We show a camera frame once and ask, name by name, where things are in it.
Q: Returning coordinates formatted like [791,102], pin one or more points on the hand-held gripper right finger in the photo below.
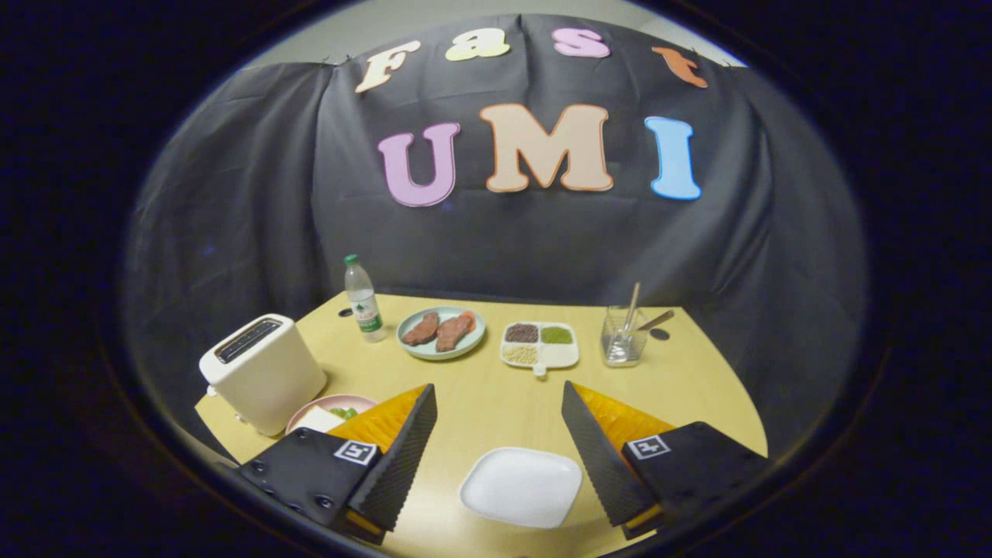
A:
[601,457]

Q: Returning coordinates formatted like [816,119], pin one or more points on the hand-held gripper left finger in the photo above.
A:
[395,465]

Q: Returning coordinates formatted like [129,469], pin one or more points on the pink round plate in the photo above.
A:
[341,400]

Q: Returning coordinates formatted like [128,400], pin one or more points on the white square plate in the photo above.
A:
[519,488]

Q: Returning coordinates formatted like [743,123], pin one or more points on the white bread slice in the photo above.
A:
[318,420]

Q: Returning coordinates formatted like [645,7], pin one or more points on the white divided grain dish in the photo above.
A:
[558,357]

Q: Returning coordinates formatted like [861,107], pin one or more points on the clear glass cup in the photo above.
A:
[620,350]

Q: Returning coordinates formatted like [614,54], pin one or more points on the pale green round plate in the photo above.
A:
[443,356]

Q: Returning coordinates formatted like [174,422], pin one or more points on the brown meat slice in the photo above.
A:
[421,329]

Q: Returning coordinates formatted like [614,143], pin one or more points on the reddish meat slice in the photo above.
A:
[453,332]

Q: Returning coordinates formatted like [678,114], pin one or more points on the white toaster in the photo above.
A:
[271,380]

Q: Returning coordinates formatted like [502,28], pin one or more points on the metal spoon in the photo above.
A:
[633,302]

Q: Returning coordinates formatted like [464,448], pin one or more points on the clear plastic water bottle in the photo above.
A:
[363,306]

